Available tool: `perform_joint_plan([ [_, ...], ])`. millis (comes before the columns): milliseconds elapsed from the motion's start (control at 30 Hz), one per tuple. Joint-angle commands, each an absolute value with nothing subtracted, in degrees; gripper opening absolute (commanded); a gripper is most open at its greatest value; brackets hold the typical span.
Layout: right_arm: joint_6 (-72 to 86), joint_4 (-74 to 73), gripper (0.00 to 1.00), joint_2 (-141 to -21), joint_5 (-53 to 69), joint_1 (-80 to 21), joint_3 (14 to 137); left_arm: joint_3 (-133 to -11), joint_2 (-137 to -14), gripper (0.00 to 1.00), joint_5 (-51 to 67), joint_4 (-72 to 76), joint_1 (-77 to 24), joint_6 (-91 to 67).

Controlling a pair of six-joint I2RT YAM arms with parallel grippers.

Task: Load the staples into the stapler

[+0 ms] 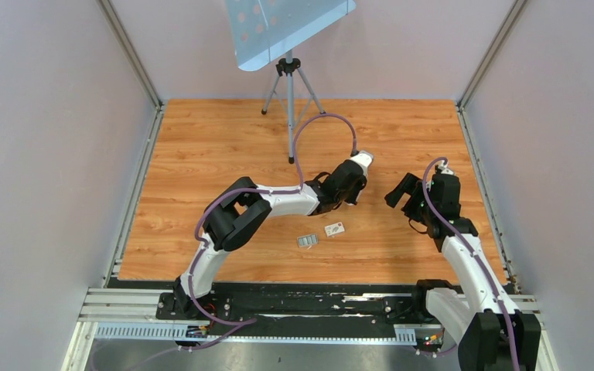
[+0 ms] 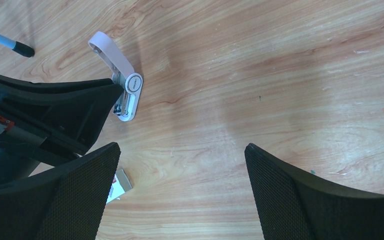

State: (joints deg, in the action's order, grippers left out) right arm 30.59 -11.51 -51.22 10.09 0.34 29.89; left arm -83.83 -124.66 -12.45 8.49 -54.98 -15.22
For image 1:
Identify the white staple box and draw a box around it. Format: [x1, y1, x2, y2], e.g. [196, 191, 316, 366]
[324, 222, 345, 237]

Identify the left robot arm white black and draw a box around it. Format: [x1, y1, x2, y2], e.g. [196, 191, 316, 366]
[172, 151, 374, 319]

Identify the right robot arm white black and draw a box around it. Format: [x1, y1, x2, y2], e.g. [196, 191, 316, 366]
[384, 171, 541, 370]

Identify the grey tripod stand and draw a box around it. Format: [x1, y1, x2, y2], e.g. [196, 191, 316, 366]
[261, 49, 326, 165]

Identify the light blue perforated board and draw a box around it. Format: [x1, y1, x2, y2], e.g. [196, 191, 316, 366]
[225, 0, 357, 72]

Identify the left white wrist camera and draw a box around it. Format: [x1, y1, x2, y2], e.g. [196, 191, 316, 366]
[350, 151, 374, 176]

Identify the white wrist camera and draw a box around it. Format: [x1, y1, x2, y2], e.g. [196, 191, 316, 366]
[350, 151, 374, 176]
[435, 161, 456, 176]

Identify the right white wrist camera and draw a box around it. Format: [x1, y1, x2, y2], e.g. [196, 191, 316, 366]
[435, 161, 456, 176]

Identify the white slotted cable duct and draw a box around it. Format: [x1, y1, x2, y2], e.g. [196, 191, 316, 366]
[94, 322, 417, 346]

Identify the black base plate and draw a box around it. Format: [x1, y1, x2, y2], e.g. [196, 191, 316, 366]
[155, 282, 440, 337]

